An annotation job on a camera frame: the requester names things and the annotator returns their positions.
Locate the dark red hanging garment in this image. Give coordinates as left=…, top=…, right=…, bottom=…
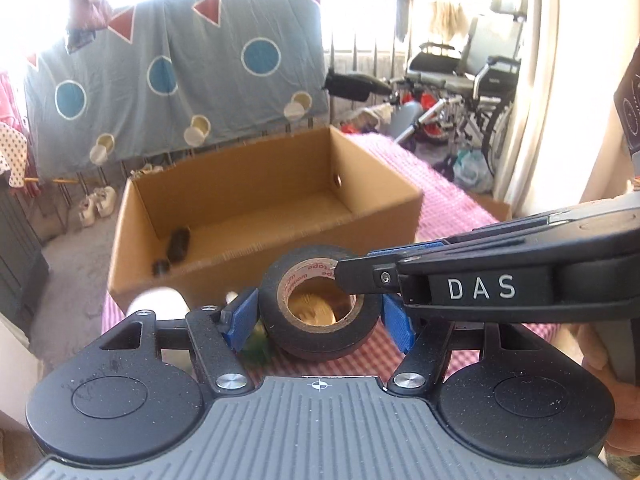
left=62, top=0, right=116, bottom=53

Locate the star dotted white cloth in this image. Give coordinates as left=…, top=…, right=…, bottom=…
left=0, top=122, right=31, bottom=188

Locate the person's right hand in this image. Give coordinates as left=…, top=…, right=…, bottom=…
left=582, top=325, right=640, bottom=461

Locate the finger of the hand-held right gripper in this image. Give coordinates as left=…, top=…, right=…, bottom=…
left=334, top=255, right=406, bottom=303
left=367, top=205, right=626, bottom=262

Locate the plastic bag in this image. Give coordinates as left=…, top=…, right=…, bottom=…
left=452, top=150, right=493, bottom=193

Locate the wheelchair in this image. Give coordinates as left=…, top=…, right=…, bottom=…
left=395, top=0, right=531, bottom=161

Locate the black cylinder tube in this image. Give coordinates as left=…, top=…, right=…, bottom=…
left=167, top=227, right=192, bottom=265

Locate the dark cabinet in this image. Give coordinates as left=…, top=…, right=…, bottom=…
left=0, top=175, right=51, bottom=321

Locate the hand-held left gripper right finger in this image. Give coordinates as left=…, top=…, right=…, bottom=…
left=381, top=292, right=543, bottom=396

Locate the blue printed bedsheet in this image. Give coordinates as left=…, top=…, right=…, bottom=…
left=22, top=0, right=331, bottom=176

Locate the cardboard box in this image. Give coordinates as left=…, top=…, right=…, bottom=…
left=107, top=126, right=425, bottom=313

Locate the black padded seat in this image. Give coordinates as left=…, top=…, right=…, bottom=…
left=324, top=72, right=393, bottom=102

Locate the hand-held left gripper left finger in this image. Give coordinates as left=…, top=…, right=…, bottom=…
left=95, top=287, right=261, bottom=396

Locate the green glass dropper bottle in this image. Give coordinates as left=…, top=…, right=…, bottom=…
left=225, top=291, right=273, bottom=363

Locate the cream shoe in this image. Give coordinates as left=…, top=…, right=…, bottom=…
left=96, top=186, right=118, bottom=218
left=77, top=195, right=98, bottom=227

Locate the flat cardboard piece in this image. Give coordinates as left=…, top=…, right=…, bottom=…
left=477, top=195, right=513, bottom=222

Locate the gold lidded jar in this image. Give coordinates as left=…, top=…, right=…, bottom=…
left=289, top=292, right=357, bottom=325

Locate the white pill bottle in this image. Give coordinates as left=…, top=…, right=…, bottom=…
left=127, top=287, right=188, bottom=318

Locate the black tape roll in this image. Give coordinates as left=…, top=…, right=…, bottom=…
left=260, top=245, right=381, bottom=362

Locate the beige hanging cloth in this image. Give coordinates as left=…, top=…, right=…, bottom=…
left=430, top=0, right=468, bottom=41

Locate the pink checkered tablecloth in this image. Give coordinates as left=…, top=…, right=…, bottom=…
left=100, top=132, right=551, bottom=376

